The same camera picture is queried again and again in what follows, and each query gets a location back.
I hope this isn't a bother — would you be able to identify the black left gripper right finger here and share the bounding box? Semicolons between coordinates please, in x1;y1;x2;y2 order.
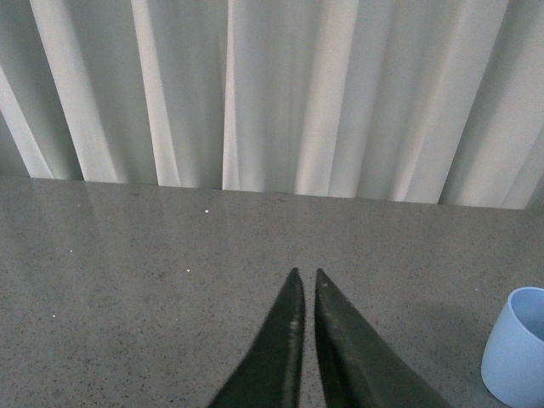
314;269;449;407

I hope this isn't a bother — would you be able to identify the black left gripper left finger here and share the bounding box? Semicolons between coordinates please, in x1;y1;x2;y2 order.
210;268;305;407

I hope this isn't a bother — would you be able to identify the blue cup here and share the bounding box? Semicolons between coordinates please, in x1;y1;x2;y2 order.
481;286;543;407

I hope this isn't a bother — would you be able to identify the white curtain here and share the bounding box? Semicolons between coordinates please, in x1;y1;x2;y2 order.
1;1;543;210

